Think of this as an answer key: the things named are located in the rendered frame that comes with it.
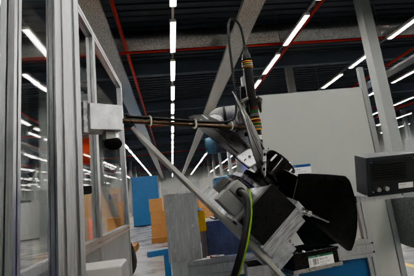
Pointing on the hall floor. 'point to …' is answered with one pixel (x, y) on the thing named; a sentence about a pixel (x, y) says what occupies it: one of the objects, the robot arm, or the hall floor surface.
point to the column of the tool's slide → (64, 125)
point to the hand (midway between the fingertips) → (253, 97)
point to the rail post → (372, 266)
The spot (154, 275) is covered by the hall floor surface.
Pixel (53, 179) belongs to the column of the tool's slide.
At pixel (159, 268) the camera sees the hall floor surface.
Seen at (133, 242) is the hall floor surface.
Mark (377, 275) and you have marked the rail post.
